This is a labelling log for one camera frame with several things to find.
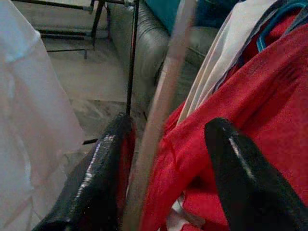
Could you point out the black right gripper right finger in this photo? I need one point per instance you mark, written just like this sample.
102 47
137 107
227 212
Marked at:
252 192

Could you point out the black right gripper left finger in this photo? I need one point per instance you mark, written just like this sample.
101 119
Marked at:
91 180

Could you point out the red garment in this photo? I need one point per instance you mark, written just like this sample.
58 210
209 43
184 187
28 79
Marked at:
240 108

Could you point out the pinkish white clothes hanger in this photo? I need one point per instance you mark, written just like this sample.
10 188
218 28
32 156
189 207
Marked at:
163 96

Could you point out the blue clothes hanger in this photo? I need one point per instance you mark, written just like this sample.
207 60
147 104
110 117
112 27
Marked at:
261 41

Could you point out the white hanging garment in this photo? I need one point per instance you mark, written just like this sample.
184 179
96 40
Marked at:
29 120

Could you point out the black clothes rack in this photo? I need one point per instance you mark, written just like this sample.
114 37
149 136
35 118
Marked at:
132 60

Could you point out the white striped garment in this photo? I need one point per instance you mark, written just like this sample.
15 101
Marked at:
216 60

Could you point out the dark green leather sofa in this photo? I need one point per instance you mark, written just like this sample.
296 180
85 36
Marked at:
149 48

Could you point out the teal garment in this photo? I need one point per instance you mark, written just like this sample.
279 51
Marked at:
163 12

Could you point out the blue hanging garment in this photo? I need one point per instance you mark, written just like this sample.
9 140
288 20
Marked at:
216 12

